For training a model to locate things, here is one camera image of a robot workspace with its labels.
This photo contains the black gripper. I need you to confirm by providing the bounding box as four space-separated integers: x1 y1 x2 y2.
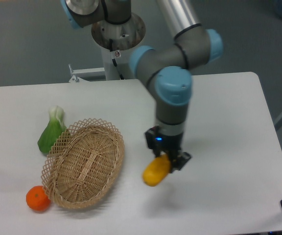
145 126 191 173

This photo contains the yellow mango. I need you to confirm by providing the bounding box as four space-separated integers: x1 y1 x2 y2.
142 154 171 187

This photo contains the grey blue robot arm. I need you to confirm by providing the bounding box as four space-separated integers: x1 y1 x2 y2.
61 0 223 171

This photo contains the woven wicker basket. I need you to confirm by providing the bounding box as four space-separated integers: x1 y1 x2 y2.
41 118 125 209

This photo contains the green bok choy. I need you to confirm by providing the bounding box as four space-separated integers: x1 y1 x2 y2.
37 106 66 154

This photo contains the orange tangerine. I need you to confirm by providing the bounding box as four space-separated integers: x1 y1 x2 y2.
25 186 51 212

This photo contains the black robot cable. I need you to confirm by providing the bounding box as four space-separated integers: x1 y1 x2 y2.
109 38 126 80

